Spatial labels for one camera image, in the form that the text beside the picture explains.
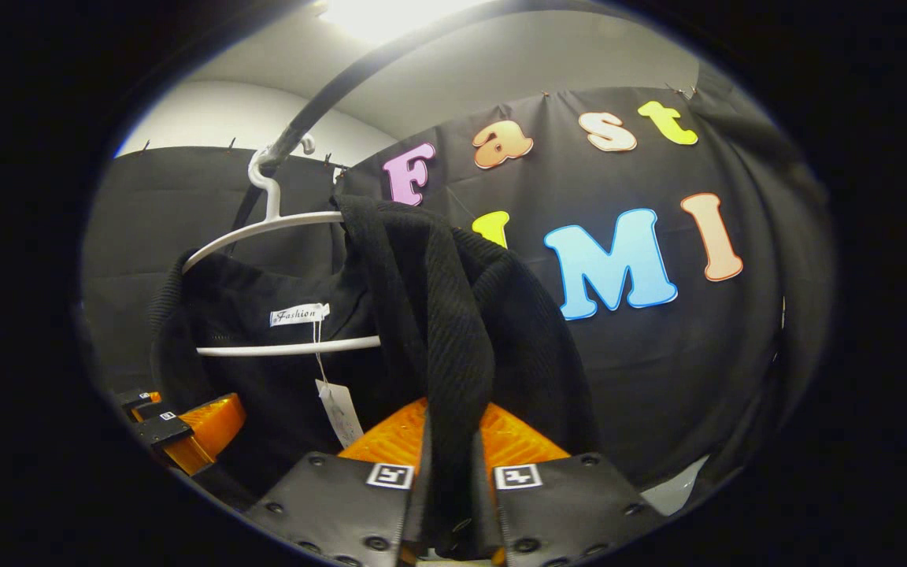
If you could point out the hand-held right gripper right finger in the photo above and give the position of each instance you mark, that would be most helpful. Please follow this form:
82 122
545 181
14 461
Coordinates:
571 512

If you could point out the white plastic clothes hanger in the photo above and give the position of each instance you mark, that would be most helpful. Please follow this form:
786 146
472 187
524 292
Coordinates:
280 346

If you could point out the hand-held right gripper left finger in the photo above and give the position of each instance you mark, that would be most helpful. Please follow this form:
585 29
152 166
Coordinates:
335 512

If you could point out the black metal clothes rack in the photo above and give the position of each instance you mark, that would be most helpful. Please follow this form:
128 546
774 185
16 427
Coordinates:
343 79

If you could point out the black backdrop cloth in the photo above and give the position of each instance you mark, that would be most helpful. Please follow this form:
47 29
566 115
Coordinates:
658 354

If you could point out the large round ceiling lamp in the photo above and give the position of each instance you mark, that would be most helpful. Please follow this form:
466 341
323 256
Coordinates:
390 16

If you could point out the black knit garment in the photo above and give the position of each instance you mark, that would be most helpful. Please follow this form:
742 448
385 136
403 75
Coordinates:
453 315

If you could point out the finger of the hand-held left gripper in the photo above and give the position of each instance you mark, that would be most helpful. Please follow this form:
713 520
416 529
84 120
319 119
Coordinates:
166 429
138 399

